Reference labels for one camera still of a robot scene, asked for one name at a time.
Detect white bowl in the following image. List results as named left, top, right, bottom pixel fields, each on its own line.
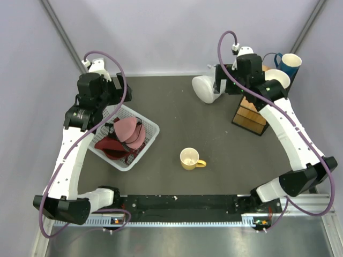
left=265, top=69, right=290, bottom=89

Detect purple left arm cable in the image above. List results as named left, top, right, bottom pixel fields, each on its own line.
left=39, top=50, right=132, bottom=238

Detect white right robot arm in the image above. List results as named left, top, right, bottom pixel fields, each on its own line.
left=217, top=44, right=338, bottom=212

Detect pink bra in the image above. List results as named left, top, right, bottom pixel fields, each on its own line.
left=113, top=116, right=146, bottom=149

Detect aluminium rail with cable duct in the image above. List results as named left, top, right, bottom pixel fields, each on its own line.
left=33, top=187, right=333, bottom=230

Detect yellow mug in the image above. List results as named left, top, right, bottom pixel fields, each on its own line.
left=180, top=147, right=207, bottom=171

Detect dark red bra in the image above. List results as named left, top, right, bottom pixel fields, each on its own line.
left=94, top=137, right=146, bottom=161

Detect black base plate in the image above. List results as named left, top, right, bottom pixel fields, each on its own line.
left=109, top=194, right=282, bottom=222

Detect blue and white mug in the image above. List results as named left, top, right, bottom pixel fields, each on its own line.
left=274, top=53, right=302, bottom=79

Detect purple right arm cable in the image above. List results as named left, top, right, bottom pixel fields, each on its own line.
left=217, top=31, right=337, bottom=233

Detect wooden rack with black frame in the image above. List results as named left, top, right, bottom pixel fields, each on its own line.
left=232, top=52, right=295, bottom=137

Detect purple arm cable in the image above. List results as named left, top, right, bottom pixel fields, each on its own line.
left=217, top=31, right=337, bottom=233
left=39, top=50, right=132, bottom=238

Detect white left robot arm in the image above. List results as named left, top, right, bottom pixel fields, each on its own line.
left=33, top=58, right=131, bottom=227

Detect white plastic basket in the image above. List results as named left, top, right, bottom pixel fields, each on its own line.
left=88, top=105, right=160, bottom=171

